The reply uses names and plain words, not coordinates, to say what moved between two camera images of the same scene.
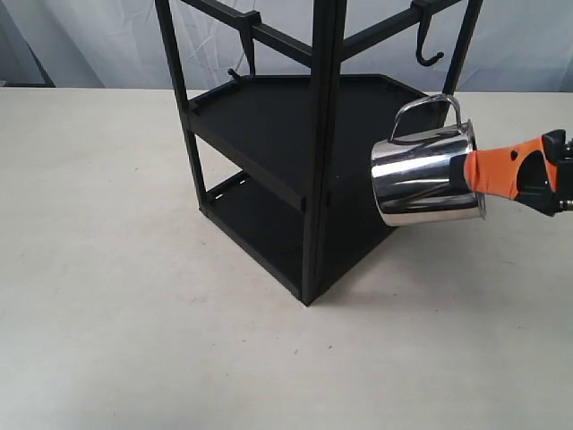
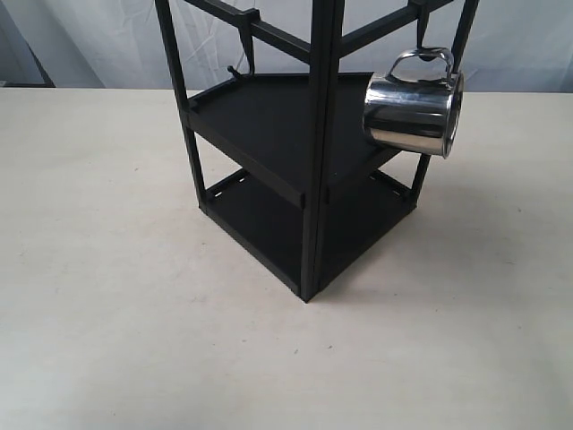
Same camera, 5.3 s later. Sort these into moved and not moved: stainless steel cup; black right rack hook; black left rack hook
Moved: stainless steel cup
Not moved: black right rack hook; black left rack hook
